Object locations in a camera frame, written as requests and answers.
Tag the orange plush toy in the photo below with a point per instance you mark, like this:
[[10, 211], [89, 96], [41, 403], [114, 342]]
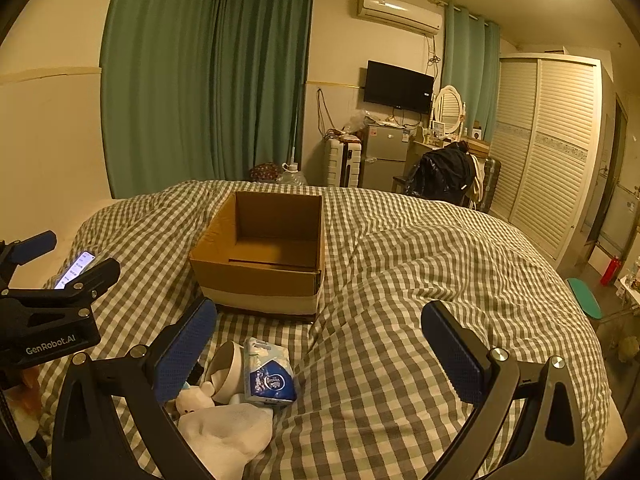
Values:
[[27, 395]]

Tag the light green curtain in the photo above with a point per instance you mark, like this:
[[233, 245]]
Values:
[[470, 70]]

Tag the white suitcase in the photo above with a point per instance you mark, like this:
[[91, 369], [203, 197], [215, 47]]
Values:
[[342, 162]]

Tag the smartphone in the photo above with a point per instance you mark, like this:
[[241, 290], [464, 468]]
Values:
[[75, 266]]

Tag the silver suitcase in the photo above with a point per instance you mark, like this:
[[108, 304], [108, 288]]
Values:
[[491, 185]]

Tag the red fire extinguisher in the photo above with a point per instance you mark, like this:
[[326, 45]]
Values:
[[611, 271]]

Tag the clear water jug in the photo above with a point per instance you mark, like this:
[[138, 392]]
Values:
[[294, 176]]

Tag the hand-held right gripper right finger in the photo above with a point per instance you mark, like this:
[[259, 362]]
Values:
[[457, 360]]

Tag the black wall television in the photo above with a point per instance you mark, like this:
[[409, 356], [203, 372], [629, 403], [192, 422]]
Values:
[[397, 87]]

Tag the black jacket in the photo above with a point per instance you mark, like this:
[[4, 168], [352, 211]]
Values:
[[440, 172]]

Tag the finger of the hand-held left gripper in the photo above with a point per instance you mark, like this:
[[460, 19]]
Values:
[[32, 247], [95, 275]]

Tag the white cloth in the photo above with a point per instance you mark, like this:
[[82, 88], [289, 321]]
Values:
[[220, 430]]

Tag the white air conditioner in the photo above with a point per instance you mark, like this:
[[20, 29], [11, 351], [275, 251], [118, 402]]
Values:
[[400, 12]]

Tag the teal oval board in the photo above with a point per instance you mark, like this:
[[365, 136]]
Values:
[[585, 297]]

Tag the wooden dressing table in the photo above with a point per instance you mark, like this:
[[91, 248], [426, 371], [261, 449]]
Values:
[[480, 146]]

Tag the white oval mirror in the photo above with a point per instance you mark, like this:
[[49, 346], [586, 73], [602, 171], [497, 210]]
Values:
[[448, 107]]

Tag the floral bag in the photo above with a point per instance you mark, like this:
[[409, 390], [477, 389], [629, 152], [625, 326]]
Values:
[[265, 171]]

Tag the clear plastic bag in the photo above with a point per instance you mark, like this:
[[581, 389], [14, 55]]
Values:
[[356, 122]]

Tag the white louvred wardrobe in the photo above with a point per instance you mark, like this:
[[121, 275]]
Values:
[[545, 150]]

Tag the brown cardboard box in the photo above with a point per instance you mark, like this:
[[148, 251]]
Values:
[[260, 280]]

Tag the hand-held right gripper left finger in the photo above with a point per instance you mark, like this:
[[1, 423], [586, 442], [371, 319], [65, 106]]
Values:
[[185, 355]]

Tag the blue tissue packet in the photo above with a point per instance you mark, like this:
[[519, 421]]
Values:
[[270, 375]]

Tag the white plush toy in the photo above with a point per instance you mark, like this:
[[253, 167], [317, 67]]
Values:
[[192, 400]]

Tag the silver small fridge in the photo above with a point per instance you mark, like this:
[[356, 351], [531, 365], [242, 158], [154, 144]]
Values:
[[384, 157]]

